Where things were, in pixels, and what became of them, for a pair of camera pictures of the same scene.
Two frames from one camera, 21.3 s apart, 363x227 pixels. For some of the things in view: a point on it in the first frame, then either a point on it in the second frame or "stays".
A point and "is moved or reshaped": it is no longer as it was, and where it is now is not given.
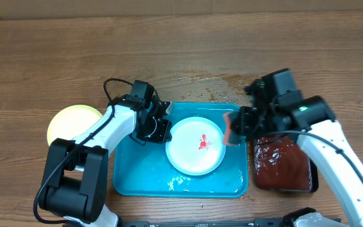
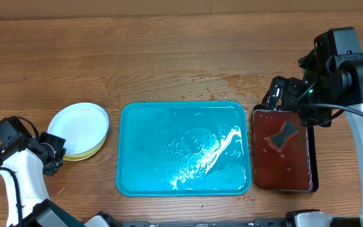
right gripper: x=247 y=127 → x=322 y=116
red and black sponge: x=232 y=135 → x=276 y=140
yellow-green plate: x=71 y=122 is moved or reshaped
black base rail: x=202 y=223 stays
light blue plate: x=196 y=147 → x=84 y=125
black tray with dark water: x=280 y=164 stays
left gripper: x=163 y=135 → x=58 y=143
